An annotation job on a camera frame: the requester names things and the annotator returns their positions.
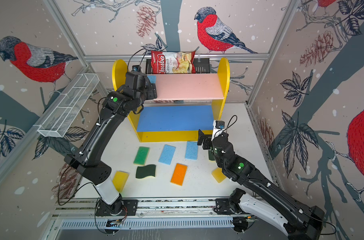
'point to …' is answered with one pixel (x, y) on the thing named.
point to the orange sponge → (178, 174)
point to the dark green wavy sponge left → (145, 171)
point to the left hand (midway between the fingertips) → (148, 88)
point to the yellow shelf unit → (186, 104)
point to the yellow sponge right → (218, 175)
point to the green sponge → (141, 155)
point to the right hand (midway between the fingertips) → (204, 133)
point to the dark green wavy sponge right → (211, 156)
